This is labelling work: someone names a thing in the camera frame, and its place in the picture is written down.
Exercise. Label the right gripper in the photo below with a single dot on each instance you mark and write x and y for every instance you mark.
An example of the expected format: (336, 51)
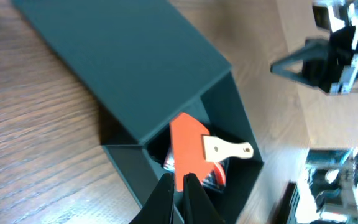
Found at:
(328, 64)

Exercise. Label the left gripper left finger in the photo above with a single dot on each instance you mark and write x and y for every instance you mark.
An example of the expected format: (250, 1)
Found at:
(158, 208)

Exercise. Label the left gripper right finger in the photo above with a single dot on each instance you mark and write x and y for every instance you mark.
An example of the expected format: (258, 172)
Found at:
(198, 208)

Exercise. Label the blue drill bit case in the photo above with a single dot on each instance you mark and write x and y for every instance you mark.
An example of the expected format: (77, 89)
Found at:
(209, 182)

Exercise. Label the orange scraper wooden handle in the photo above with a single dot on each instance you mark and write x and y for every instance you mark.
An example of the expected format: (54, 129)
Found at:
(195, 150)

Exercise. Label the black gift box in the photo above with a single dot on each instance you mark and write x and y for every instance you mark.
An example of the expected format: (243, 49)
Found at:
(145, 64)

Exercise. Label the red handled pliers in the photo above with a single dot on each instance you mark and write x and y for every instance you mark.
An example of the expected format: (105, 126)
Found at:
(220, 174)

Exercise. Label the cluttered background equipment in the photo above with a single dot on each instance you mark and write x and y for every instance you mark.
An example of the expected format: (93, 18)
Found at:
(326, 192)

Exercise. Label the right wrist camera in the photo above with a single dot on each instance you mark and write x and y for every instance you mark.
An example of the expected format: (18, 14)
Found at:
(334, 15)

